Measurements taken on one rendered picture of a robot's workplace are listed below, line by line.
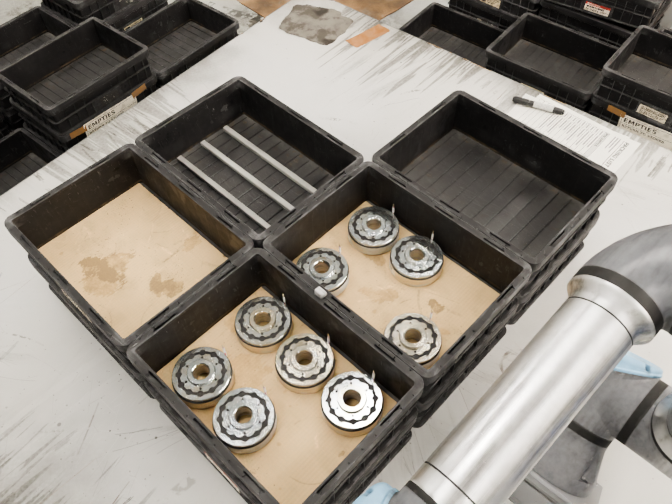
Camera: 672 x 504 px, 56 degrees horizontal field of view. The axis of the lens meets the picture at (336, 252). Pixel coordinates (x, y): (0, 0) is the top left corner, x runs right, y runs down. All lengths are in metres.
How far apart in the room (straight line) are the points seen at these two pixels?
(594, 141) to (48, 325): 1.38
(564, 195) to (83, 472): 1.10
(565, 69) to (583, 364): 1.98
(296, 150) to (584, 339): 0.96
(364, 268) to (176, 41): 1.62
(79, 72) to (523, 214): 1.62
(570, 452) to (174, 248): 0.82
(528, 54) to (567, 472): 1.80
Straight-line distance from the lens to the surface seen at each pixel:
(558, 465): 1.08
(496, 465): 0.60
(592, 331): 0.64
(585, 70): 2.56
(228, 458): 0.98
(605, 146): 1.77
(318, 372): 1.09
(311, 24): 2.06
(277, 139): 1.49
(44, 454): 1.33
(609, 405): 1.07
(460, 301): 1.21
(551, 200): 1.42
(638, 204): 1.66
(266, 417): 1.07
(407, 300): 1.20
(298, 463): 1.07
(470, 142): 1.50
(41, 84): 2.42
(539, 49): 2.61
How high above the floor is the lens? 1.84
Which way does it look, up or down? 53 degrees down
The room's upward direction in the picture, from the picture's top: 2 degrees counter-clockwise
